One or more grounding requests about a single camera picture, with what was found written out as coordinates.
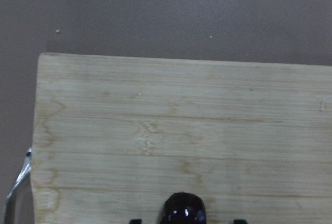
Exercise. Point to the wooden cutting board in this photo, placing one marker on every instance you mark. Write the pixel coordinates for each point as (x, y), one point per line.
(114, 137)

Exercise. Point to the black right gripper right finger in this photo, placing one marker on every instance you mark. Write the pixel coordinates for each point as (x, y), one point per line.
(239, 221)

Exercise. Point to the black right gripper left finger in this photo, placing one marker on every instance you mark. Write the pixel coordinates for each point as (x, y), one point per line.
(135, 221)

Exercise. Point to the dark red cherry pair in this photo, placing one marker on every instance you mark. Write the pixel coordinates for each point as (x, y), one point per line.
(183, 207)

